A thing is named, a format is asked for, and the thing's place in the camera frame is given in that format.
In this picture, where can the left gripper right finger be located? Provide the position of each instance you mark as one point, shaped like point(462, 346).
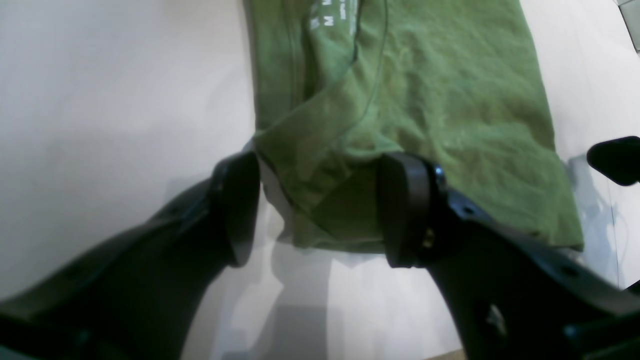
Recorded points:
point(511, 296)

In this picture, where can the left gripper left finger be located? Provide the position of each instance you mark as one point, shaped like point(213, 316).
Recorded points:
point(134, 296)

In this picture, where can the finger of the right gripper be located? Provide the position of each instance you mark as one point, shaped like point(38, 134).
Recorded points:
point(617, 159)

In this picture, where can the green t-shirt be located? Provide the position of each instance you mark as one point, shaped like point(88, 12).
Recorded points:
point(338, 83)

